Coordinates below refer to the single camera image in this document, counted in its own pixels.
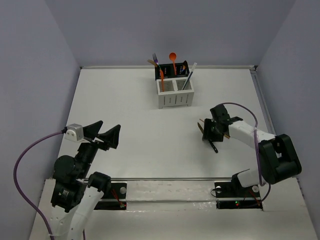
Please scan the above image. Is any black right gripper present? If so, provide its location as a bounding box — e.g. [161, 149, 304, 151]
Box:
[201, 118, 224, 142]

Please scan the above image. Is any gold black-handled knife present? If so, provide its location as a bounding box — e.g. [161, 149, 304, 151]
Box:
[197, 122, 219, 153]

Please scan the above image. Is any orange wooden chopstick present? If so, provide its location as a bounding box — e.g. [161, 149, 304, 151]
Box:
[197, 118, 230, 139]

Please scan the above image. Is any dark blue chopstick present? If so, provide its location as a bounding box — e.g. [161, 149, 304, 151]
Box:
[182, 71, 193, 90]

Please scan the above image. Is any orange plastic knife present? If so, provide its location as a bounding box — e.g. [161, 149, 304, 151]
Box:
[160, 69, 165, 92]

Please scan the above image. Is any orange plastic spoon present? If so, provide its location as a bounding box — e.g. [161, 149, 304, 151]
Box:
[169, 52, 177, 75]

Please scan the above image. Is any gold metal fork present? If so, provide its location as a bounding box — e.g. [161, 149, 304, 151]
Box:
[147, 59, 158, 68]

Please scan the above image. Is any iridescent metal fork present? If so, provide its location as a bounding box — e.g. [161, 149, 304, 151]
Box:
[152, 53, 161, 70]

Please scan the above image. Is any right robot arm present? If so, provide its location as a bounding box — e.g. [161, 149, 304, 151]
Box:
[202, 103, 302, 196]

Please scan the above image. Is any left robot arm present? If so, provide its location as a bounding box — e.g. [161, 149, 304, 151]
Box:
[49, 120, 121, 240]

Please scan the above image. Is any white utensil caddy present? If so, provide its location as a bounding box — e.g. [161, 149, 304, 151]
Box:
[156, 77, 195, 109]

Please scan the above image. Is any black utensil caddy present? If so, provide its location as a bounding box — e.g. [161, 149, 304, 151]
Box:
[154, 62, 190, 80]

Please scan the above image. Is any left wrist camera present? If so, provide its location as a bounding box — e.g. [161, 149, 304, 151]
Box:
[65, 123, 84, 142]

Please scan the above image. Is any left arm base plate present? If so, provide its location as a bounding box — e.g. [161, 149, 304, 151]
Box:
[94, 181, 127, 211]

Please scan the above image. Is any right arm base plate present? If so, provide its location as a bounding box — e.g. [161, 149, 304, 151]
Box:
[210, 181, 263, 210]

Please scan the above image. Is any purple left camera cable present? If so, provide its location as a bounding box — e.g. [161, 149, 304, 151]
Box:
[13, 127, 87, 240]

